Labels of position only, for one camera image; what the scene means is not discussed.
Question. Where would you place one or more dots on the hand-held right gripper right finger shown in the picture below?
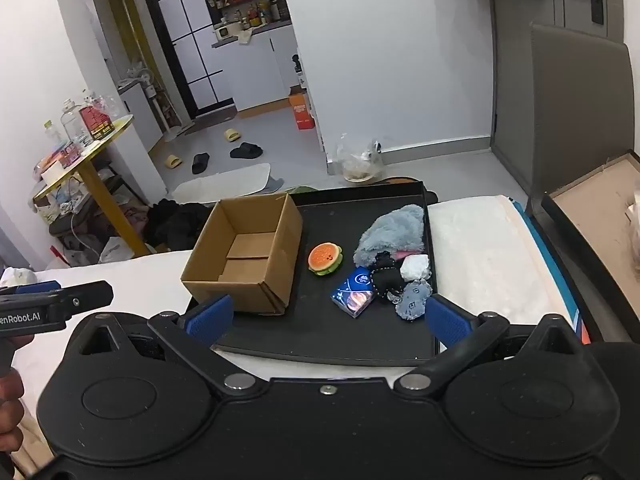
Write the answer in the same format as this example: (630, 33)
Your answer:
(448, 321)

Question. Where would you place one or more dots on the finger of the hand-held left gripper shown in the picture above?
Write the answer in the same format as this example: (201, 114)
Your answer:
(85, 297)

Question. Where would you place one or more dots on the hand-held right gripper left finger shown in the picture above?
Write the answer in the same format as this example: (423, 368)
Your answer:
(210, 316)

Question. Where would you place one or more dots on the grey denim plush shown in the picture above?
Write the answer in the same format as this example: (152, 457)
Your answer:
(412, 300)

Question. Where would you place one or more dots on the brown cardboard box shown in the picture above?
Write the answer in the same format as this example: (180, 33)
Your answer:
(235, 270)

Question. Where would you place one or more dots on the black stitched plush doll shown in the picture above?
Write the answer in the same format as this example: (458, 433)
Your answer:
(386, 277)

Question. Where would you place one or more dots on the blue tissue packet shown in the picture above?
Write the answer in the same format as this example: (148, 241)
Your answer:
(352, 292)

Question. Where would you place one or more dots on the grey furry plush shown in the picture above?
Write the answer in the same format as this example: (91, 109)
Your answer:
(392, 232)

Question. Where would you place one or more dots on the black plastic tray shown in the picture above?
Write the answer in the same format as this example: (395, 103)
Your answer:
(320, 322)

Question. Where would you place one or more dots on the person's left hand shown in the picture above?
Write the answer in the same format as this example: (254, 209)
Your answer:
(10, 402)

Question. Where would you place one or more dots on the white crumpled cloth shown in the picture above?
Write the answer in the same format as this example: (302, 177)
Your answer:
(17, 276)

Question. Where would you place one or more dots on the white bed sheet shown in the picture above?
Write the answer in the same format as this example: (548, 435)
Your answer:
(130, 280)

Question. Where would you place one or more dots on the white wrapped packet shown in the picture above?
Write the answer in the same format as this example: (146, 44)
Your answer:
(416, 266)

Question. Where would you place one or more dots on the white fluffy blanket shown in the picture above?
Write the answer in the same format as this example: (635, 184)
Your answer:
(480, 260)

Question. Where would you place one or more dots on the black clothes pile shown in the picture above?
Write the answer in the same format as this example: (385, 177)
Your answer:
(175, 222)

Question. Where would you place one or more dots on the yellow round table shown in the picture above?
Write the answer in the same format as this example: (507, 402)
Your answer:
(95, 180)

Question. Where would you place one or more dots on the blue edged mattress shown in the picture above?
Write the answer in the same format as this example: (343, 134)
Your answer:
(555, 270)

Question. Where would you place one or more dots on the white small box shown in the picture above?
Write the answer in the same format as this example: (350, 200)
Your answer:
(51, 174)

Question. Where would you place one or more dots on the burger plush toy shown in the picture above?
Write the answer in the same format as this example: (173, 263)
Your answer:
(325, 259)

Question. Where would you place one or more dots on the white floor mat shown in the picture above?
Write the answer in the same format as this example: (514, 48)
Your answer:
(225, 182)

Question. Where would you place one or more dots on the grey floor cloth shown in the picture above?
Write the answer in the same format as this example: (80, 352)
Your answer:
(275, 184)

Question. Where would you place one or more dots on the black slipper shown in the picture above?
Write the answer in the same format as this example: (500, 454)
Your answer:
(246, 150)
(200, 163)

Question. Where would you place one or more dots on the yellow slipper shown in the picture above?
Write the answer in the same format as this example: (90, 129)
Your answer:
(232, 134)
(174, 162)

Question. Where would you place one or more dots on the red box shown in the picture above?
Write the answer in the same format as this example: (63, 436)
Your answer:
(95, 122)

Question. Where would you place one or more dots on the clear glass jar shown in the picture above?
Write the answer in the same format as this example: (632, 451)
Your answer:
(72, 122)

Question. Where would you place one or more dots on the clear plastic bag with bowl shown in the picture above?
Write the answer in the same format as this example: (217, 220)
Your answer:
(357, 160)

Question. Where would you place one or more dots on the white standing fan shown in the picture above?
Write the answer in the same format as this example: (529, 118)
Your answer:
(155, 100)

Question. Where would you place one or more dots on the orange carton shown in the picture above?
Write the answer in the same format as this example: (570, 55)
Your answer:
(301, 110)

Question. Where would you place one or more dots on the grey chair back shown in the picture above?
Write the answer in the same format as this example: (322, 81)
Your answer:
(575, 110)

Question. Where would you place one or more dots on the white kitchen cabinet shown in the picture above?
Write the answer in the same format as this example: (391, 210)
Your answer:
(260, 70)

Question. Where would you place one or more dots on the grey door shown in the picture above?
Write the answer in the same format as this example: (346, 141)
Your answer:
(515, 60)

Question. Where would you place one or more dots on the black framed sliding door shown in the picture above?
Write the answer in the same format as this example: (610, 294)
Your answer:
(185, 35)

